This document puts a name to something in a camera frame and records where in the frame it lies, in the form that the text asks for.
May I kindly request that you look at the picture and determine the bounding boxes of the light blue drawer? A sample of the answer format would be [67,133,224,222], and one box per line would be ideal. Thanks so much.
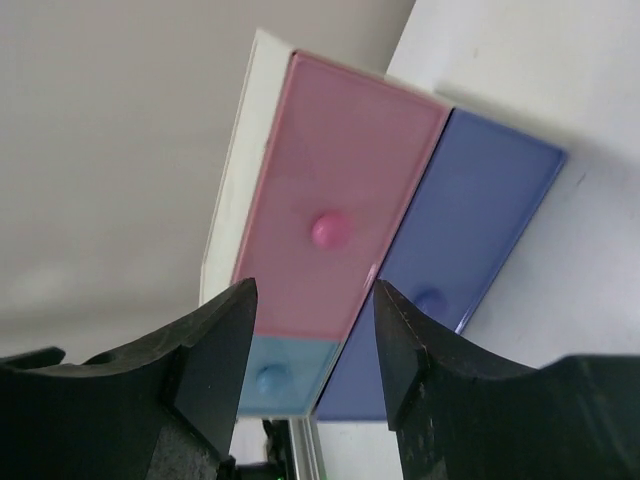
[238,335,339,418]

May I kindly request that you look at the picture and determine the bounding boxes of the purple blue drawer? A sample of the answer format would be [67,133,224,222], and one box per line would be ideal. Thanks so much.
[316,107,565,422]

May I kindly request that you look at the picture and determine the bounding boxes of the pink drawer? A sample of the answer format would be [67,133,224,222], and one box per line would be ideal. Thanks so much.
[235,51,449,341]

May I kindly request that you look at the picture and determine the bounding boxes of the aluminium frame rail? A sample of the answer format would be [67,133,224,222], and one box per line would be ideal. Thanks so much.
[289,417,328,480]

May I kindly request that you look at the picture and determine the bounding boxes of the white drawer cabinet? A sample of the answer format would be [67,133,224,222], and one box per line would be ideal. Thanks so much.
[199,29,293,304]

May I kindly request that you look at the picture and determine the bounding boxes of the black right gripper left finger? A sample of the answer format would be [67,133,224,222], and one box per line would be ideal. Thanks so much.
[1,278,258,479]

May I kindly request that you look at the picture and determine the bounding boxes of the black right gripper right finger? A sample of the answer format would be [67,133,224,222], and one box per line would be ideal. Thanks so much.
[374,280,639,479]

